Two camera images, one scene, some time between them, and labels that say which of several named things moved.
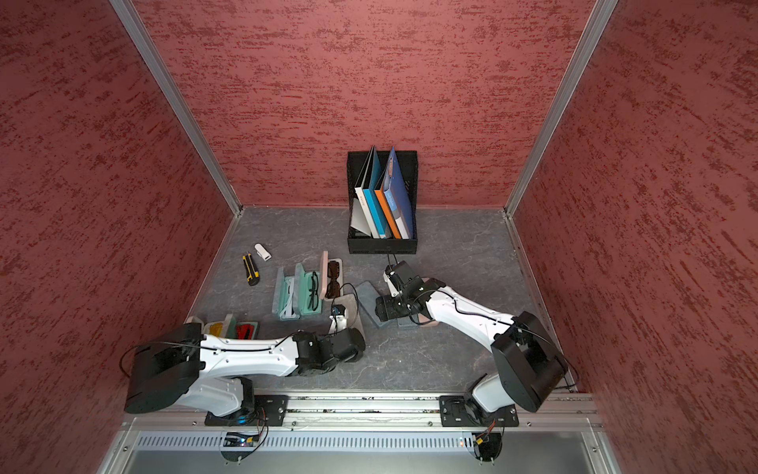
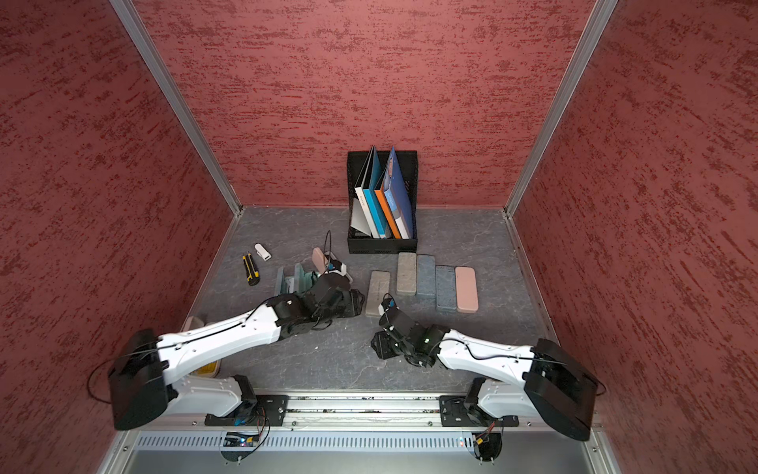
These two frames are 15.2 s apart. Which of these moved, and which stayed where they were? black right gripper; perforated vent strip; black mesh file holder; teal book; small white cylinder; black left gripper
Moved: black right gripper; black left gripper
Stayed: black mesh file holder; teal book; small white cylinder; perforated vent strip
